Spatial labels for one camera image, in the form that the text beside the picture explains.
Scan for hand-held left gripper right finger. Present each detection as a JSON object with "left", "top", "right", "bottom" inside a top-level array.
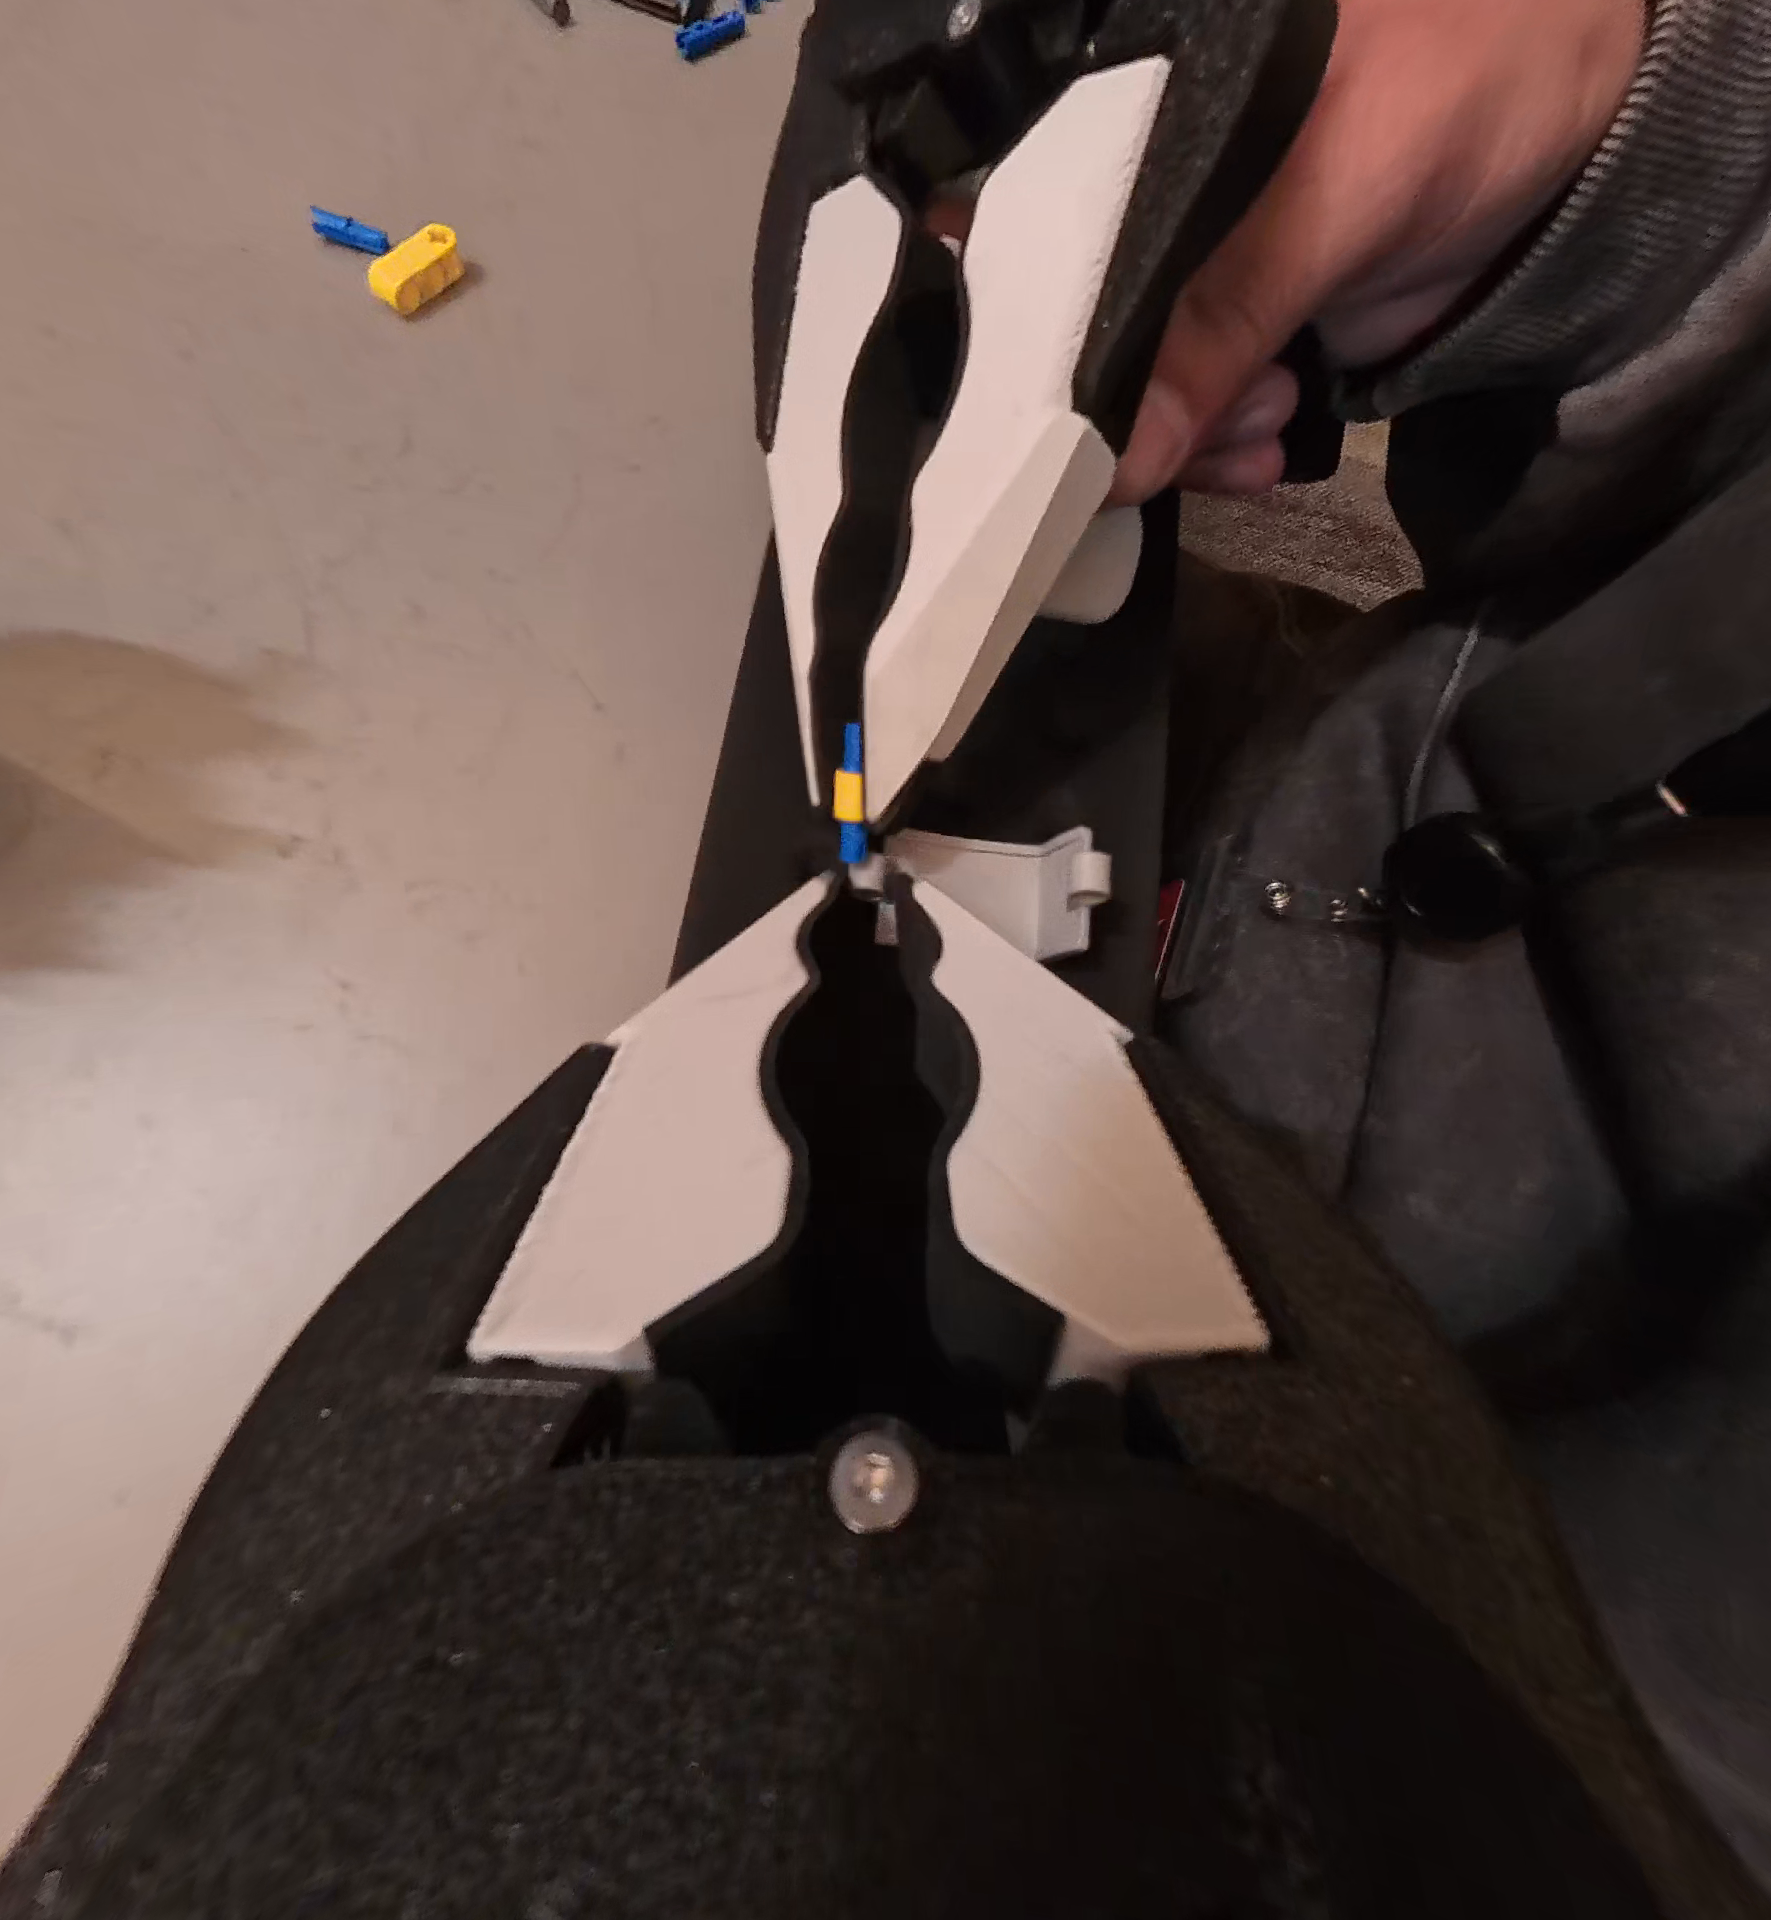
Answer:
[{"left": 885, "top": 872, "right": 1270, "bottom": 1390}]

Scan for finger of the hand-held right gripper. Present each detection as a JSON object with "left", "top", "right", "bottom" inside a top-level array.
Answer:
[
  {"left": 765, "top": 170, "right": 919, "bottom": 842},
  {"left": 859, "top": 57, "right": 1174, "bottom": 827}
]

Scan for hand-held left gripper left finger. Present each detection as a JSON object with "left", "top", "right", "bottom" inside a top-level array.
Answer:
[{"left": 466, "top": 872, "right": 868, "bottom": 1454}]

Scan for grey curved panel piece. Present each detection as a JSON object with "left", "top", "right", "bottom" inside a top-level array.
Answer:
[{"left": 885, "top": 824, "right": 1116, "bottom": 963}]

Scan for grey desk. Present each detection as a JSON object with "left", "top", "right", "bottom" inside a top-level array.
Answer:
[{"left": 0, "top": 0, "right": 827, "bottom": 1907}]

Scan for person's right hand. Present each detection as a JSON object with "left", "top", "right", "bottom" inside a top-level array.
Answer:
[{"left": 1110, "top": 0, "right": 1655, "bottom": 500}]

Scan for pile of building pieces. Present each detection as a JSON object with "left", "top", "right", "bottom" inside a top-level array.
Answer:
[{"left": 525, "top": 0, "right": 774, "bottom": 64}]

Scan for yellow small connector piece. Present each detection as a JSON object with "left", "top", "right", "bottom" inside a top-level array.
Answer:
[{"left": 365, "top": 222, "right": 464, "bottom": 314}]

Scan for black round disc on cord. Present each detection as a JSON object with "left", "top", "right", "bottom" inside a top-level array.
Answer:
[{"left": 1261, "top": 779, "right": 1699, "bottom": 947}]

